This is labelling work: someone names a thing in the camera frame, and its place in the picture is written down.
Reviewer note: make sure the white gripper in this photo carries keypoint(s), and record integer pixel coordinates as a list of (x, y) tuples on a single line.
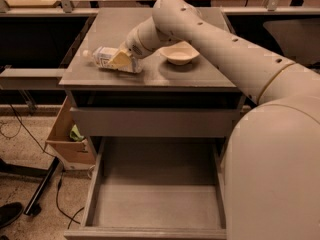
[(134, 47)]

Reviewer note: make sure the open grey middle drawer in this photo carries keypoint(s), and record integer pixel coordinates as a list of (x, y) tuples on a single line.
[(152, 189)]

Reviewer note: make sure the black shoe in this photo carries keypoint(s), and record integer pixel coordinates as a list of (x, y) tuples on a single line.
[(9, 213)]

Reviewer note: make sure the grey left desk rail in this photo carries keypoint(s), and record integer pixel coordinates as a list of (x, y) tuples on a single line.
[(30, 79)]

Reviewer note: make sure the blue plastic bottle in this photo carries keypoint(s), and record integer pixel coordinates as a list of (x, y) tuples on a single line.
[(101, 56)]

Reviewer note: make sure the white paper bowl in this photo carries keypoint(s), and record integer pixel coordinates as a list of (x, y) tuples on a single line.
[(180, 53)]

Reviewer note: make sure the cardboard box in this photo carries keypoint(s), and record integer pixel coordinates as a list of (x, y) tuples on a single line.
[(76, 154)]

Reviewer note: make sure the grey top drawer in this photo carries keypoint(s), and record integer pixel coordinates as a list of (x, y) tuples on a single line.
[(134, 122)]

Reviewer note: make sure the green cloth in box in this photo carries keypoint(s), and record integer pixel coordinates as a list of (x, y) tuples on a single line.
[(75, 134)]

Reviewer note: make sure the grey drawer cabinet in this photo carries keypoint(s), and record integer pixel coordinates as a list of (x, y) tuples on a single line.
[(161, 85)]

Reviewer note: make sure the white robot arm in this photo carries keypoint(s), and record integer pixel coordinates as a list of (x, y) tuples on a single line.
[(272, 160)]

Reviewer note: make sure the black desk leg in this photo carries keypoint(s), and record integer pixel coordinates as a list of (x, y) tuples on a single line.
[(33, 208)]

